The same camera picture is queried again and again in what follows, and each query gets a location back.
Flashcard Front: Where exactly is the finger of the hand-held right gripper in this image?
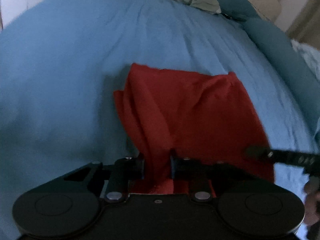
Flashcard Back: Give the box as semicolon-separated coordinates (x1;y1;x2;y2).
302;166;320;178
243;146;320;168

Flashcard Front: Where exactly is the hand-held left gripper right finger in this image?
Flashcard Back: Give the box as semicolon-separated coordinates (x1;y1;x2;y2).
169;149;242;203

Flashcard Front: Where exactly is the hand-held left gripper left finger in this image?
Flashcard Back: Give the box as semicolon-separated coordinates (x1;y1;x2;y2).
64;152;146;203

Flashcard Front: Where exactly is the red knit sweater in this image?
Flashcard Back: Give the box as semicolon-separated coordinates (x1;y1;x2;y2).
113;63;275;195

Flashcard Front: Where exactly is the person's right hand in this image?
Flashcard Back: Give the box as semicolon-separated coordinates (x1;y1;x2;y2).
303;177;320;227

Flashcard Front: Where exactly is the light blue blanket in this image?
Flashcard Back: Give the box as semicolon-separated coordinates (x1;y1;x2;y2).
291;39;320;80

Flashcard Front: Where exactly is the teal duvet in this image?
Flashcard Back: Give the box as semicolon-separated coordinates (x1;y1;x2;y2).
243;17;320;82

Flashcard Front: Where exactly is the blue bed sheet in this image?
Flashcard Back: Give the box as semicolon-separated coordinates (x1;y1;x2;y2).
0;0;320;240

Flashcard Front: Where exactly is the beige curtain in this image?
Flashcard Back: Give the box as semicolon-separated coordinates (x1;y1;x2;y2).
285;4;320;48

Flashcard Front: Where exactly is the cream embroidered headboard cover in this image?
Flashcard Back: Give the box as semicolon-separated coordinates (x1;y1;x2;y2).
172;0;283;23

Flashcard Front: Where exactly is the teal pillow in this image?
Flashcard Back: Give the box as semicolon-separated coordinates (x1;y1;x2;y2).
216;0;261;22

